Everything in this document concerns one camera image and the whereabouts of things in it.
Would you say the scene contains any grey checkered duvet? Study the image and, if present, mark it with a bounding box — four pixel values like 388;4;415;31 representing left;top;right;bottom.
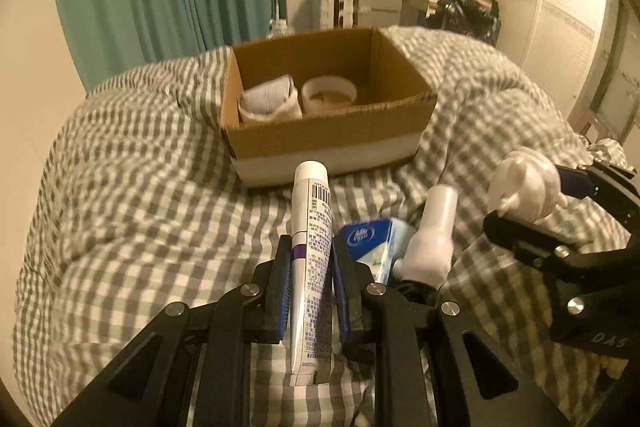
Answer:
12;25;632;427

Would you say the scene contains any white toy with blue star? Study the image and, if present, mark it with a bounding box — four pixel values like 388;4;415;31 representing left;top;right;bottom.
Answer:
488;146;568;223

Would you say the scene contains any white grey sock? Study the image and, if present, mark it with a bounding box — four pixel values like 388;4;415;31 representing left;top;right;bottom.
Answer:
238;75;303;124

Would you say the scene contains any white tape roll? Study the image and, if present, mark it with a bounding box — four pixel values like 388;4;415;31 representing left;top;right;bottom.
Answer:
300;76;358;115

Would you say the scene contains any brown cardboard box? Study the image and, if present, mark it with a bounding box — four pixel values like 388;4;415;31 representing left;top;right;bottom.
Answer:
220;28;437;187

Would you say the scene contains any clear water jug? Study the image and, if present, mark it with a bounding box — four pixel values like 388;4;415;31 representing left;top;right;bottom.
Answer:
267;5;295;39

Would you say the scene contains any white wardrobe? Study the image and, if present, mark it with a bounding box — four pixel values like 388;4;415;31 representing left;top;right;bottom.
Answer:
497;0;606;115

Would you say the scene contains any white plastic bottle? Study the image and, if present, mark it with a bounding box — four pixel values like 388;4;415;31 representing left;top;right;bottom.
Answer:
393;184;458;289

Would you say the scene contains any black bag on desk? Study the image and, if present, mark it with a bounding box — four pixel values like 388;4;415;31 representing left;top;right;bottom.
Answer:
424;0;501;46

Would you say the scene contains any blue Vinda tissue pack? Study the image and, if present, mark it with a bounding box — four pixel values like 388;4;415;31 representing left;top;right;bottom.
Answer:
340;218;416;284

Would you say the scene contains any white storage drawer unit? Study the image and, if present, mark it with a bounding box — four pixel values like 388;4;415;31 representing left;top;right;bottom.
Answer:
311;0;354;30

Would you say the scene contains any white cream tube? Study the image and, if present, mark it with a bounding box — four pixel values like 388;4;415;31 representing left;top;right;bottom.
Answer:
290;160;333;387

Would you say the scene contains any grey mini fridge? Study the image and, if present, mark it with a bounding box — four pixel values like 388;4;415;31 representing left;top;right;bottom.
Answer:
355;0;402;28

